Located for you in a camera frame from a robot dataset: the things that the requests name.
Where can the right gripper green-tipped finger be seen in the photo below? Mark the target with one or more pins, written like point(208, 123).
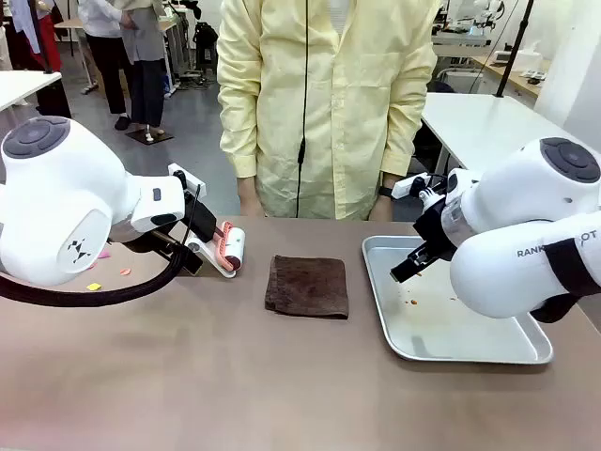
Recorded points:
point(423, 253)
point(406, 270)

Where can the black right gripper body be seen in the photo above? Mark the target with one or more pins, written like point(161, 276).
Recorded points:
point(436, 230)

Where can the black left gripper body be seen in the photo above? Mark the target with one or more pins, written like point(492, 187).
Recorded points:
point(202, 221)

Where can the dark brown cloth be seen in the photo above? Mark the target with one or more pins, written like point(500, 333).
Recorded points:
point(305, 286)

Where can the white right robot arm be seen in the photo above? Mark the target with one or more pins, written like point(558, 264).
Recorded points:
point(507, 188)

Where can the person right forearm yellow sleeve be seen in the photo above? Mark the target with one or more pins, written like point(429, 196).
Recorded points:
point(237, 141)

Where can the person left forearm yellow sleeve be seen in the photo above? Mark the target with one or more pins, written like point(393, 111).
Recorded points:
point(404, 141)

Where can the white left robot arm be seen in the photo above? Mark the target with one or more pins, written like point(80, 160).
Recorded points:
point(61, 188)

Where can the person right hand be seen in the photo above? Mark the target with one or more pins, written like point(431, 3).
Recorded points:
point(249, 199)

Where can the person left hand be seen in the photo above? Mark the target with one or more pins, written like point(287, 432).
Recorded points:
point(379, 209)

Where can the white folding roller stand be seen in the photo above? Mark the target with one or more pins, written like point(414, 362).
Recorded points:
point(205, 248)

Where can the silver metal tray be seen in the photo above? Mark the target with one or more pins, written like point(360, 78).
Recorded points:
point(422, 329)

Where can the black wristwatch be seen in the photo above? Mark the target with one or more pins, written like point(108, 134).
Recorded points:
point(385, 191)

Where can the pink paper scrap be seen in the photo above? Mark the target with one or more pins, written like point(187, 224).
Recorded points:
point(104, 254)

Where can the large white background table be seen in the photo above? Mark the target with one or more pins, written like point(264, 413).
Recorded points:
point(493, 127)

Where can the yellow paper scrap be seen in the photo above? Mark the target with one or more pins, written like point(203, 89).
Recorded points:
point(94, 286)

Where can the person torso yellow shirt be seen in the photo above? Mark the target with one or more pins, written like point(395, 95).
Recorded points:
point(328, 117)

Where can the background person grey coat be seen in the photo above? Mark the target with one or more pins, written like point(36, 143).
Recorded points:
point(145, 70)

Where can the wooden background counter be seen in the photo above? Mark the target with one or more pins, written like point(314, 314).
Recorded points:
point(516, 77)

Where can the black background chair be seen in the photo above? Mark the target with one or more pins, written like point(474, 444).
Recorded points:
point(205, 42)

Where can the background person black trousers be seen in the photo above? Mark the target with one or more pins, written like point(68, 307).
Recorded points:
point(105, 56)

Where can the white tissue box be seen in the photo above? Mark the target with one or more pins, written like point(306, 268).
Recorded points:
point(533, 58)

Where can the black tripod pole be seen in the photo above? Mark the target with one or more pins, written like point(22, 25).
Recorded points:
point(42, 37)
point(514, 47)

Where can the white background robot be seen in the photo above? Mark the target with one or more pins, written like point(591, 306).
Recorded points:
point(474, 14)

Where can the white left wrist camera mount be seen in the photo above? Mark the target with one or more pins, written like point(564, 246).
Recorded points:
point(185, 175)

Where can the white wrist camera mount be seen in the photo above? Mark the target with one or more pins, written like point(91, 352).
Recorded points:
point(185, 175)
point(408, 185)

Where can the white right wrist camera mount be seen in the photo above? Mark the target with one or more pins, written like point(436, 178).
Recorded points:
point(408, 185)

